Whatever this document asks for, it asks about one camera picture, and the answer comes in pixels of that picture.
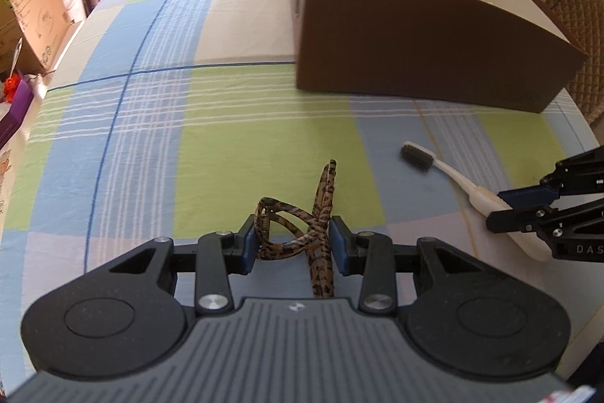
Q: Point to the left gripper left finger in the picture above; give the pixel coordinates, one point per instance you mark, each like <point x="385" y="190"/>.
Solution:
<point x="218" y="255"/>

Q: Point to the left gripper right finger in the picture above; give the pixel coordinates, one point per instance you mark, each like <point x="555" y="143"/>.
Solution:
<point x="371" y="255"/>

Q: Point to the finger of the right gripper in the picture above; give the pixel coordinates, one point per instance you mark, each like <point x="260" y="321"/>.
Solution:
<point x="577" y="175"/>
<point x="521" y="213"/>

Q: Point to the white toothbrush black bristles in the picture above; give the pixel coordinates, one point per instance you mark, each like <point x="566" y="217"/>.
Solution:
<point x="483" y="200"/>

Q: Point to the plaid tablecloth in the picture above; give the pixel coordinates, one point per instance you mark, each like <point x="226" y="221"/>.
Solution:
<point x="174" y="117"/>

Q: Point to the quilted brown chair cushion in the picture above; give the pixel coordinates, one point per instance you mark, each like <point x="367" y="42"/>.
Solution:
<point x="583" y="19"/>

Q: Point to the brown cardboard storage box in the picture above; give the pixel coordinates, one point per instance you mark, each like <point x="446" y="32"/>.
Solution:
<point x="512" y="54"/>

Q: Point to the purple box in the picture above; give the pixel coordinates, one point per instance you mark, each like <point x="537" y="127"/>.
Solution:
<point x="17" y="111"/>

